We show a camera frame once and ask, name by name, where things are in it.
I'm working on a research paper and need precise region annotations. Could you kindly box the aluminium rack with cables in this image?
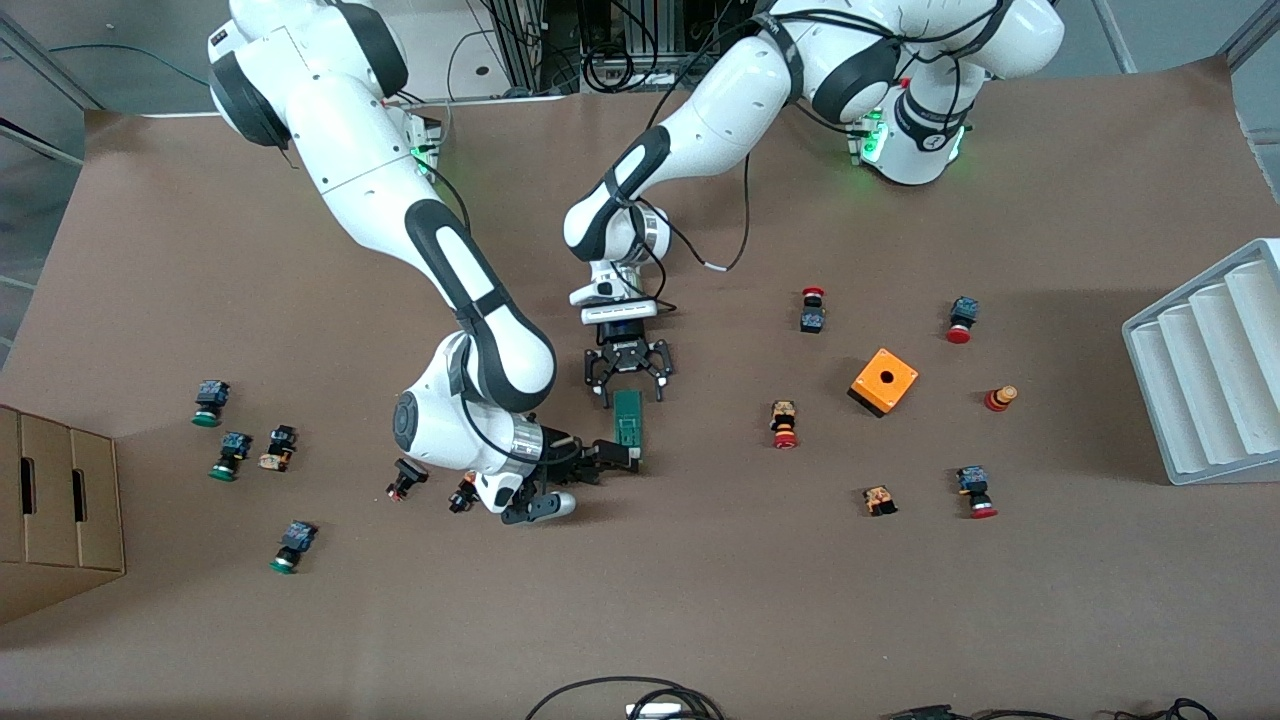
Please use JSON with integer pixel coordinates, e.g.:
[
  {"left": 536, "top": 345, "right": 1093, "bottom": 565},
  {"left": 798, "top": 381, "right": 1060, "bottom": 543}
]
[{"left": 480, "top": 0, "right": 771, "bottom": 96}]

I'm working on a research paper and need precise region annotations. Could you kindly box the black cable bundle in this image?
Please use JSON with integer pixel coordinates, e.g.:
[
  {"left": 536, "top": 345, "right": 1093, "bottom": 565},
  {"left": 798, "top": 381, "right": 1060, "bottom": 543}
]
[{"left": 880, "top": 697, "right": 1221, "bottom": 720}]

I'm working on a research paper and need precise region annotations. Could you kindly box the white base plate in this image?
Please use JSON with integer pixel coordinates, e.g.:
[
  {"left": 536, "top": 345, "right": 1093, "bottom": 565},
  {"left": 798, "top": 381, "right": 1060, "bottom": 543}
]
[{"left": 395, "top": 0, "right": 571, "bottom": 106}]

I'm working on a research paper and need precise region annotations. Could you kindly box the green push button blue block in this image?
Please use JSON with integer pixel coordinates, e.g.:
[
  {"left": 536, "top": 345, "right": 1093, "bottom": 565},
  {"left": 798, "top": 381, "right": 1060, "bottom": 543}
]
[
  {"left": 268, "top": 520, "right": 319, "bottom": 575},
  {"left": 208, "top": 432, "right": 253, "bottom": 482},
  {"left": 192, "top": 380, "right": 231, "bottom": 428}
]

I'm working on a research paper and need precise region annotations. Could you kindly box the black square button red stem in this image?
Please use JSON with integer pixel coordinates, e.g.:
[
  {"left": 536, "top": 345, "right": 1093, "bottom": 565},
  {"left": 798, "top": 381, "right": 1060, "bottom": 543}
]
[{"left": 386, "top": 457, "right": 430, "bottom": 503}]

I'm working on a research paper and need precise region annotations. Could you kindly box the brown cardboard box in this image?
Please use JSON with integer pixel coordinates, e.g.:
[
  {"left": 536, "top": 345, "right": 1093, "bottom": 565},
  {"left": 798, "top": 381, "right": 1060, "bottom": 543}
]
[{"left": 0, "top": 405, "right": 127, "bottom": 626}]

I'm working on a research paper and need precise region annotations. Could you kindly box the grey ribbed plastic tray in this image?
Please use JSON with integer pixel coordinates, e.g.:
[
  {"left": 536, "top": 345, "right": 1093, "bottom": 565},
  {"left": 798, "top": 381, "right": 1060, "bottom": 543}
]
[{"left": 1121, "top": 238, "right": 1280, "bottom": 487}]

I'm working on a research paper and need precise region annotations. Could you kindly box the green load switch cream base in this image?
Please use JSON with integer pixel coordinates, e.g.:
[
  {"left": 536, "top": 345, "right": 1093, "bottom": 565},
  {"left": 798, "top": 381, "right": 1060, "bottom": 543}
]
[{"left": 612, "top": 388, "right": 646, "bottom": 473}]

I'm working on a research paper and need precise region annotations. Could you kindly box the orange button enclosure box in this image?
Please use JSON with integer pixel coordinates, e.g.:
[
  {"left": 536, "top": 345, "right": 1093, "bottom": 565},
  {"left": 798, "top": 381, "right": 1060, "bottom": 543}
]
[{"left": 848, "top": 347, "right": 920, "bottom": 419}]

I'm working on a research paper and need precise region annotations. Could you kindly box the black looped cable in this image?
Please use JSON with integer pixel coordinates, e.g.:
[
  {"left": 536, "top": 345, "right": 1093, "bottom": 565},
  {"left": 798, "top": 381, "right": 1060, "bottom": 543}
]
[{"left": 524, "top": 676, "right": 726, "bottom": 720}]

